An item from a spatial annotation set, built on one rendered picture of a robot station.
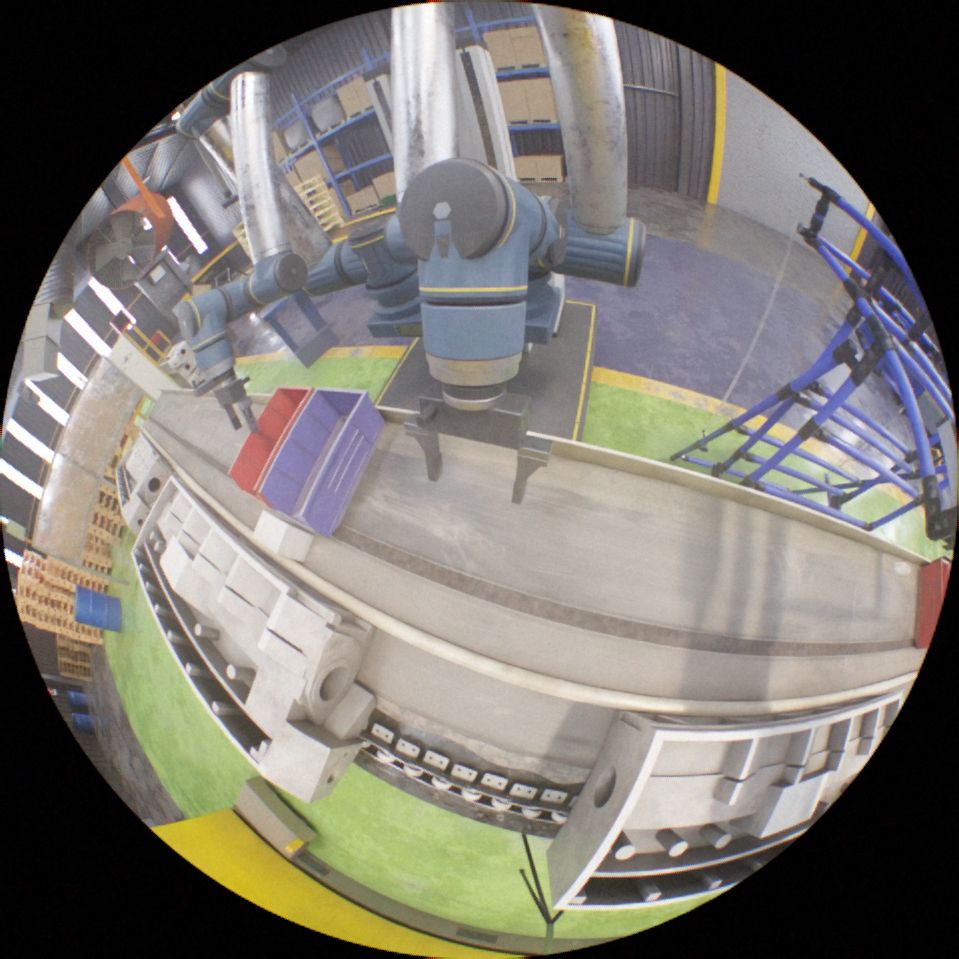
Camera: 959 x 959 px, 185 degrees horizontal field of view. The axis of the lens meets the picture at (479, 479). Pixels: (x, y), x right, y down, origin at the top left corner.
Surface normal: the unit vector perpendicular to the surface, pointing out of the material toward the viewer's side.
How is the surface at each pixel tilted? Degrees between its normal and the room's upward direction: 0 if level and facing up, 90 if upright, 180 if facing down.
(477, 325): 69
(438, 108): 78
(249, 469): 88
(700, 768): 10
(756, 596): 0
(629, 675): 0
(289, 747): 30
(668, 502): 2
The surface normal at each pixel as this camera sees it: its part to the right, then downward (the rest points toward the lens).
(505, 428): -0.35, 0.64
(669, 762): -0.13, -0.55
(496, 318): 0.37, 0.63
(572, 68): -0.51, 0.85
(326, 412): 0.92, 0.22
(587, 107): -0.32, 0.93
